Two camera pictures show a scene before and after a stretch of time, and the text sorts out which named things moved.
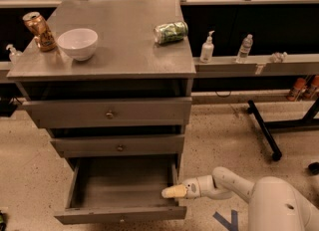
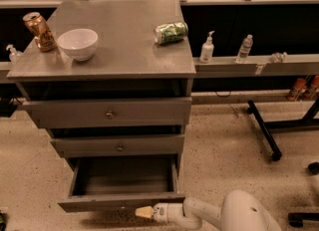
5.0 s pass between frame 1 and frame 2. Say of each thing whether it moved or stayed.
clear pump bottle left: stayed
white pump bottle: stayed
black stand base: stayed
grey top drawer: stayed
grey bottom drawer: moved
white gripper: moved
